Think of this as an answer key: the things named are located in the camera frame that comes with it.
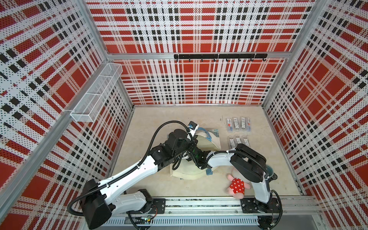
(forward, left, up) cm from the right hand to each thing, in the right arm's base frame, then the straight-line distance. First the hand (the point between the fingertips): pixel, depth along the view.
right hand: (189, 142), depth 94 cm
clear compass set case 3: (+19, -41, -3) cm, 45 cm away
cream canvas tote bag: (-10, -9, +22) cm, 26 cm away
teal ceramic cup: (-19, -47, +1) cm, 51 cm away
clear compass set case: (+16, -30, -3) cm, 35 cm away
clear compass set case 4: (+18, -45, -3) cm, 48 cm away
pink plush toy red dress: (-28, -26, +1) cm, 39 cm away
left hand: (-7, -6, +20) cm, 22 cm away
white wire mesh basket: (+15, +65, +18) cm, 69 cm away
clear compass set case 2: (+17, -35, -4) cm, 40 cm away
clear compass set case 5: (+4, -34, -3) cm, 34 cm away
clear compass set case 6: (+3, -39, -3) cm, 39 cm away
